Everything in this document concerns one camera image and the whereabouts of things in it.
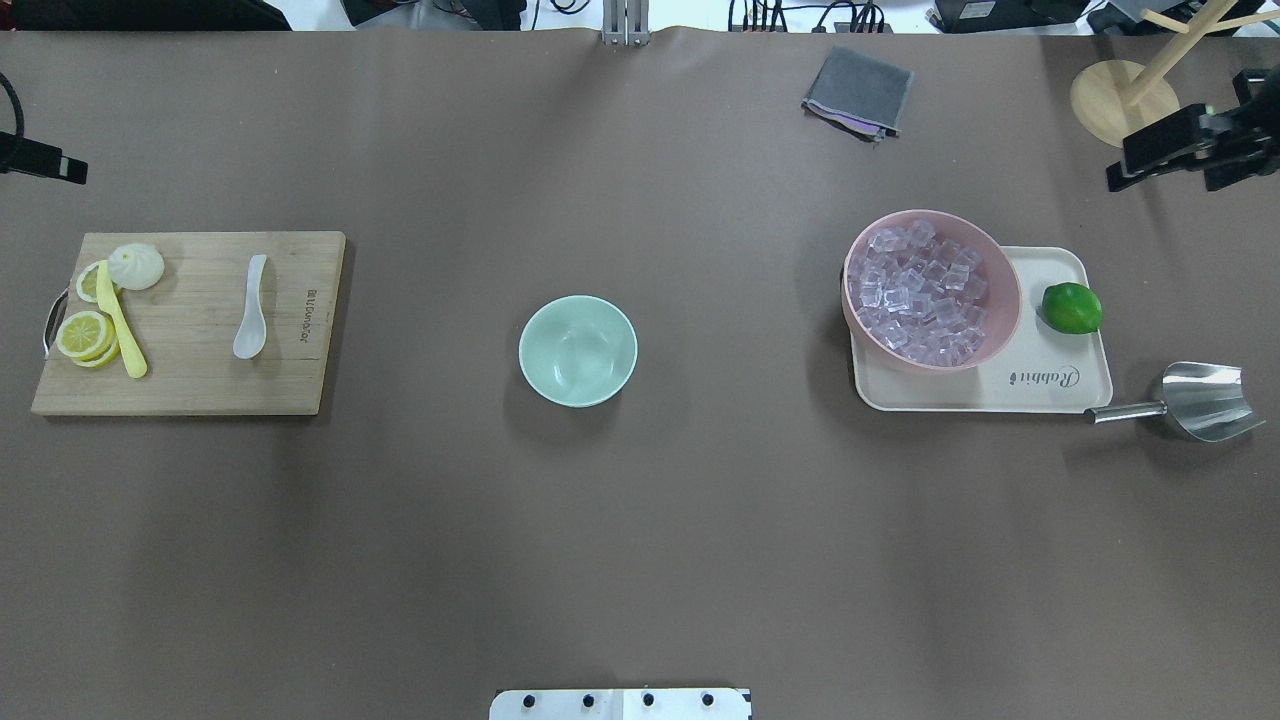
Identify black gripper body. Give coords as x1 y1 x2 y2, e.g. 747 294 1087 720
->
1202 68 1279 192

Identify clear ice cubes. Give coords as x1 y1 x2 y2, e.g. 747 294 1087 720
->
844 219 989 368

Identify white ceramic spoon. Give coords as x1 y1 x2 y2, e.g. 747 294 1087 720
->
232 254 268 360

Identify pink bowl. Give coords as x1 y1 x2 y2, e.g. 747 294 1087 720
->
840 209 1021 375

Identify stainless steel ice scoop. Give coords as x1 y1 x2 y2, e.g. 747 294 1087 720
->
1083 361 1266 443

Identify mint green bowl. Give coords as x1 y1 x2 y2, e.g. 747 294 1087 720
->
517 293 639 407

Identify wooden cup tree stand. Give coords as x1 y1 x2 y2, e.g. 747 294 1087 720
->
1070 1 1279 149

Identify green lime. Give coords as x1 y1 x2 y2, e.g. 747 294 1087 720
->
1039 282 1105 334

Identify lemon slice near bun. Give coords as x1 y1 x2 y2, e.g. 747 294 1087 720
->
76 260 108 306

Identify white steamed bun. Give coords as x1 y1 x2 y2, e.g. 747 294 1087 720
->
106 242 166 291

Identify yellow plastic knife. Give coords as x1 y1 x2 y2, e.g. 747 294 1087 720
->
96 260 148 379

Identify beige serving tray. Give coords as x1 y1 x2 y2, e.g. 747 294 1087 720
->
850 246 1114 415

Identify bottom lemon slice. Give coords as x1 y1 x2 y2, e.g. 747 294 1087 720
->
72 337 120 368

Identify wooden cutting board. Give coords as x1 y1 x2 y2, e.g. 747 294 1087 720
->
32 231 346 416

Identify grey folded cloth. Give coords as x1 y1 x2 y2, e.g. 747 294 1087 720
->
801 47 916 142

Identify aluminium frame post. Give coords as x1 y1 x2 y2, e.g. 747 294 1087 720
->
602 0 650 47

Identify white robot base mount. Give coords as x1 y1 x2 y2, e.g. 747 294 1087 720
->
488 687 754 719

